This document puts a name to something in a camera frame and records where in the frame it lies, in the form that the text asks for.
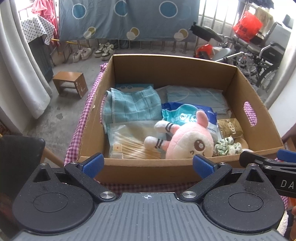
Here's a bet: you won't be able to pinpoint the bagged beige cloth pack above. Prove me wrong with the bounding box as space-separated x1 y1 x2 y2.
107 120 166 159

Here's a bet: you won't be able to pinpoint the pink hanging garment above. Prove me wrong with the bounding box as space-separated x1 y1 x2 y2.
32 0 59 45

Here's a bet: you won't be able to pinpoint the blue carton box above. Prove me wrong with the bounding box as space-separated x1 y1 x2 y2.
115 83 154 92

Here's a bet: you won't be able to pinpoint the gold tissue pack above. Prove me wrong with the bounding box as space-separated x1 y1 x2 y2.
217 118 243 138

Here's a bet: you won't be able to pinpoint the pink round plush toy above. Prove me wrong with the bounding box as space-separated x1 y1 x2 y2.
144 110 214 159

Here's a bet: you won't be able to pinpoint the grey curtain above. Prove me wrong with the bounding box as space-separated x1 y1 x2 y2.
0 0 53 120

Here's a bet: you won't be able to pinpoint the brown cardboard box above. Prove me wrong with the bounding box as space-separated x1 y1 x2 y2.
77 54 283 185

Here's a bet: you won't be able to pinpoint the wheelchair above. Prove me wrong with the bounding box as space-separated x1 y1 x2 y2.
189 22 291 92

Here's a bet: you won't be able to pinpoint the blue patterned hanging blanket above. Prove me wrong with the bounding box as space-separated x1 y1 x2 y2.
59 0 200 42

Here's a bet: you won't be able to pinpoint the black chair seat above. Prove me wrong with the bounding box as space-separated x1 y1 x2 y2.
0 135 45 237

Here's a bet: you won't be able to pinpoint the pink checkered tablecloth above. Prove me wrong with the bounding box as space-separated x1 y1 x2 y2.
64 62 290 209

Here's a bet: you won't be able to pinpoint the polka dot cloth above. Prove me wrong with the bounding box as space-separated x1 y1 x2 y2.
21 15 56 46

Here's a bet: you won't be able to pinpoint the blue wet wipes pack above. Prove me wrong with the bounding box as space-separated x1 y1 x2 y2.
162 102 222 143

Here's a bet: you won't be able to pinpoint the white green sneakers pair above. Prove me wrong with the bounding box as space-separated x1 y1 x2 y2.
94 42 114 61

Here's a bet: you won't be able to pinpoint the red plastic bag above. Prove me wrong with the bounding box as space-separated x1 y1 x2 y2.
233 11 263 42

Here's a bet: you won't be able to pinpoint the bagged blue face masks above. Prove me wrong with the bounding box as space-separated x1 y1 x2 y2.
156 85 230 114

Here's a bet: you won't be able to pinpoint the small wooden stool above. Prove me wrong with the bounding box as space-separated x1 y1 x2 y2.
53 71 88 98

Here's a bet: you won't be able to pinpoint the teal knitted cloth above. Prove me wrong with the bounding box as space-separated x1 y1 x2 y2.
101 86 163 133

